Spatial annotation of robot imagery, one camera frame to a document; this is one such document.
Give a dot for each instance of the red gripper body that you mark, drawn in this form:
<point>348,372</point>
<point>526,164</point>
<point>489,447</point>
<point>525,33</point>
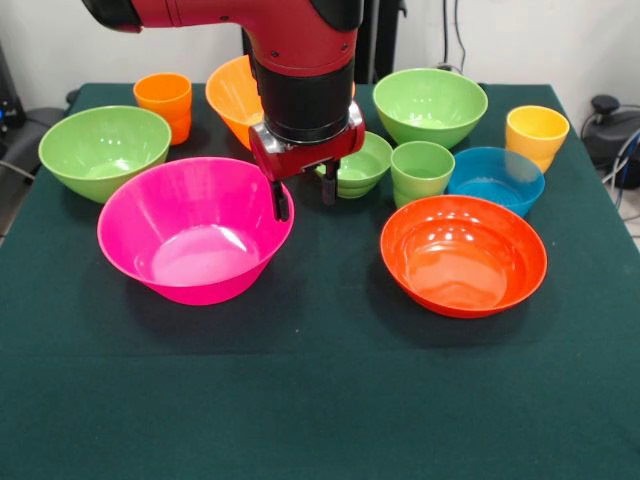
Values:
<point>305,155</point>

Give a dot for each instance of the small green plastic bowl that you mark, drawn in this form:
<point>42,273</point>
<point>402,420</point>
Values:
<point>365,165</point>

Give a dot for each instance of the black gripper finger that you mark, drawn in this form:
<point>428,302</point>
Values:
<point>281,202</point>
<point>329,187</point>

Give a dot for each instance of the yellow plastic cup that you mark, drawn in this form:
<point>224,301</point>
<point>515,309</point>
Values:
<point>535,130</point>

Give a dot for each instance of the orange plastic cup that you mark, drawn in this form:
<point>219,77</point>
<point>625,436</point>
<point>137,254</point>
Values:
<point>162,100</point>

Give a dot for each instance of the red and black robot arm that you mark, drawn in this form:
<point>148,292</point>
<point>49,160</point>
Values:
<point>300,40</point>

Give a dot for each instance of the pink plastic bowl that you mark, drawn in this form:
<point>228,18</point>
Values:
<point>200,250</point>

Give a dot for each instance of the green plastic cup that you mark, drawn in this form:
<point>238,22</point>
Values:
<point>420,170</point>

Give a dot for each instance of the dark grey floor case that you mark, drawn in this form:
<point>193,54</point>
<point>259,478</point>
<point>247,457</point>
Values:
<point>30,140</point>

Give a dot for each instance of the large orange plastic bowl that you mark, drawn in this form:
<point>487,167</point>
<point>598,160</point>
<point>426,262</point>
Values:
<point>232,100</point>

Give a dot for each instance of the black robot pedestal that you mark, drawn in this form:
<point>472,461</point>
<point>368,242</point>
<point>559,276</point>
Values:
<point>380,40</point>

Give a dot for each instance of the red plastic bowl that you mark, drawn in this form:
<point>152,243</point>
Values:
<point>460,260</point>

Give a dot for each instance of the dark green table cloth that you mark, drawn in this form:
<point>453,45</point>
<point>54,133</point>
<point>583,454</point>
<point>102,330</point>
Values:
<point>320,400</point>

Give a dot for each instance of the blue plastic bowl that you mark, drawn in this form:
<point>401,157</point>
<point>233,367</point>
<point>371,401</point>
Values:
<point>500,187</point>

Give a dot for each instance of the black computer tower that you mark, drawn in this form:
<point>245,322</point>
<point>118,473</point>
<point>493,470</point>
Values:
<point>10,100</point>

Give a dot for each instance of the large green plastic bowl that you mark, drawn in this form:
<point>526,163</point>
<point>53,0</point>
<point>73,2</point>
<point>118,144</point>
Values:
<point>100,150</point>
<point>430,105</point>

